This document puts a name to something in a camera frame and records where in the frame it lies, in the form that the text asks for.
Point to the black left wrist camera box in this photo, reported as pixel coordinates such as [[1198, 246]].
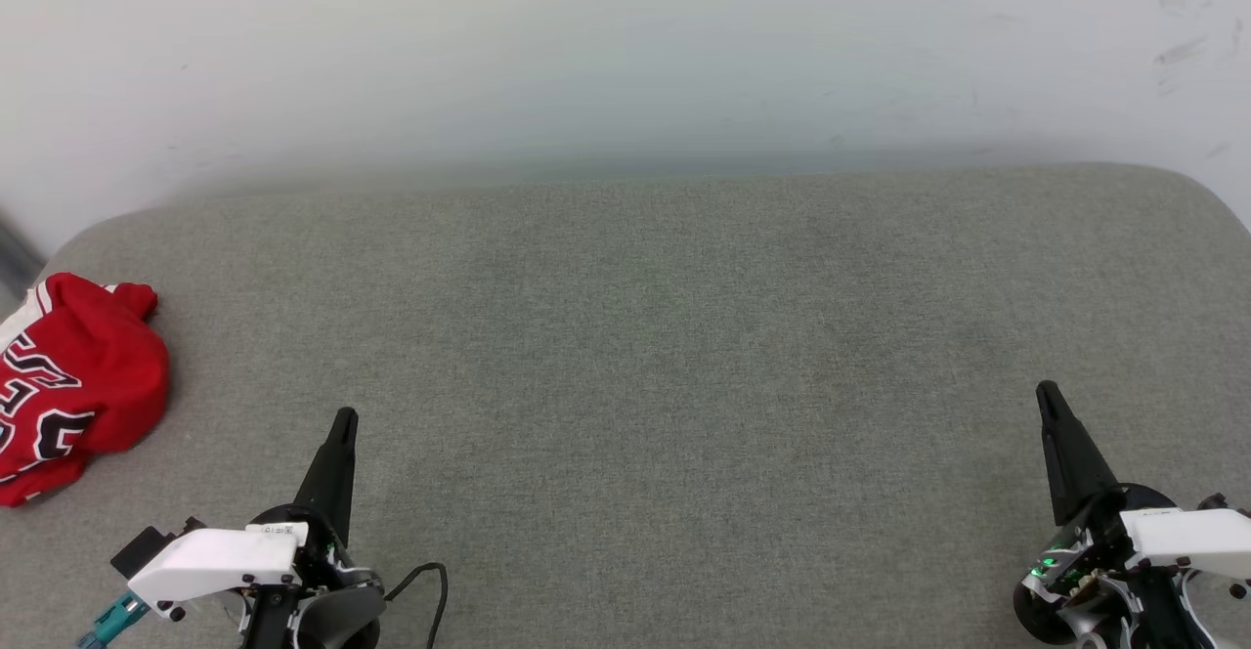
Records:
[[147, 546]]

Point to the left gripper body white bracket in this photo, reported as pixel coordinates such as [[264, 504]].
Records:
[[220, 559]]

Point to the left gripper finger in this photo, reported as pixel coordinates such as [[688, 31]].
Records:
[[332, 478]]

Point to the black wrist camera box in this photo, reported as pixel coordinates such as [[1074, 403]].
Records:
[[147, 546], [1215, 501]]

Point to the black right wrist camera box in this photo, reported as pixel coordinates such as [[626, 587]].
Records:
[[1215, 501]]

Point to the red Bulls basketball jersey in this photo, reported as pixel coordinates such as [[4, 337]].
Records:
[[93, 366]]

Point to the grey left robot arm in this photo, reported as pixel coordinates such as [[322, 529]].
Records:
[[337, 622]]

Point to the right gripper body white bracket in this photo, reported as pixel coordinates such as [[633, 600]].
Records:
[[1187, 541]]

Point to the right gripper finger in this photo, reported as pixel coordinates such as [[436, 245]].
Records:
[[1073, 463]]

